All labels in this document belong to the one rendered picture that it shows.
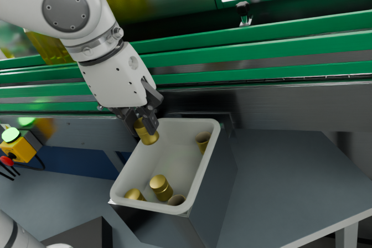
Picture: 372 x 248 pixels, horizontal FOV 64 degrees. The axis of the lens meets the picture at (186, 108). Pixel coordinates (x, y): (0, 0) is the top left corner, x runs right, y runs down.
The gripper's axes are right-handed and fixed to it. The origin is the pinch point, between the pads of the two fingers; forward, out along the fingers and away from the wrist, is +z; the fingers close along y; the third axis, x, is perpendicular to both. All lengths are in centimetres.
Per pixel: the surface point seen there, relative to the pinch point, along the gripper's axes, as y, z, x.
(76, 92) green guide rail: 22.6, -1.1, -8.9
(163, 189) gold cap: -1.7, 12.9, 5.5
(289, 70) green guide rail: -24.1, 3.3, -17.7
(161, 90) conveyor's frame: 5.6, 5.6, -16.7
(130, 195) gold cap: 3.9, 11.8, 8.3
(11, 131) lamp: 51, 8, -4
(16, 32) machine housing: 71, -8, -38
